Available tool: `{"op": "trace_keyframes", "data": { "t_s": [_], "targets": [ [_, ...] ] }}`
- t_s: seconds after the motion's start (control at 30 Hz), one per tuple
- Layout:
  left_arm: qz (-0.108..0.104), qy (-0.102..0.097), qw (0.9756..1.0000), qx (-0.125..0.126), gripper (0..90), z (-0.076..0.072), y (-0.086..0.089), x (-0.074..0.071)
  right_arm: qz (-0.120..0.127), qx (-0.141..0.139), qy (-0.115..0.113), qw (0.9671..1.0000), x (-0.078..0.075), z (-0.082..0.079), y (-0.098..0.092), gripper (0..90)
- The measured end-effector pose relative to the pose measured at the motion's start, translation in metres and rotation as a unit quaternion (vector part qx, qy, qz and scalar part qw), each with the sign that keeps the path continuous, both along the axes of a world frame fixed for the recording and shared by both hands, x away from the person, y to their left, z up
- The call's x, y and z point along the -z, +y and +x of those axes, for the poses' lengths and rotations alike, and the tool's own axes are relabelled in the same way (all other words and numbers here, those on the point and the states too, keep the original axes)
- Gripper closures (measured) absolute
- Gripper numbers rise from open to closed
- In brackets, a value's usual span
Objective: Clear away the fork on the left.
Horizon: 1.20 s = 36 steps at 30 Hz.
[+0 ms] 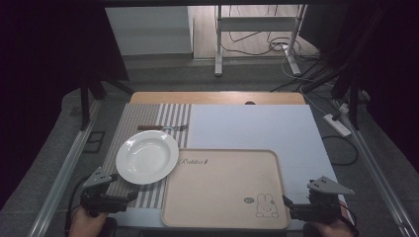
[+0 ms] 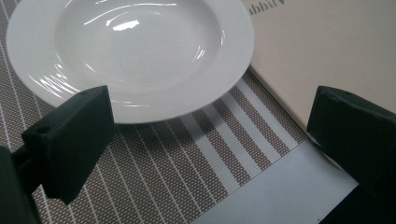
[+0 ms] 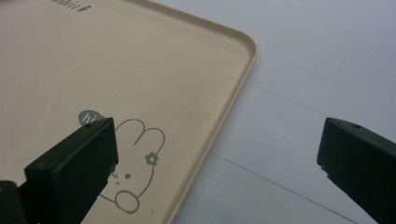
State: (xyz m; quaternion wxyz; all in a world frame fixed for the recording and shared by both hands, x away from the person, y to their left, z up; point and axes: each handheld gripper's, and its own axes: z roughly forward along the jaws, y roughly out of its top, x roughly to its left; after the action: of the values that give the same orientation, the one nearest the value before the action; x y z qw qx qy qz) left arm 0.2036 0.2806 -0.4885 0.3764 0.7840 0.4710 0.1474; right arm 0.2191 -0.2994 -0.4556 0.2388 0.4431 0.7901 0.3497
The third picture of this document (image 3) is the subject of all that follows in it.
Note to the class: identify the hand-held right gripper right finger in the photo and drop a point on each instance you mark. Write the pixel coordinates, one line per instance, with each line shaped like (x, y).
(361, 165)

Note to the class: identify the beige tray with rabbit print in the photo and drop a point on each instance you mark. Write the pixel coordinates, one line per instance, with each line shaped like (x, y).
(130, 68)

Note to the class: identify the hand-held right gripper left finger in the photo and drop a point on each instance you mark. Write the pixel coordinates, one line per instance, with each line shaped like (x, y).
(71, 168)

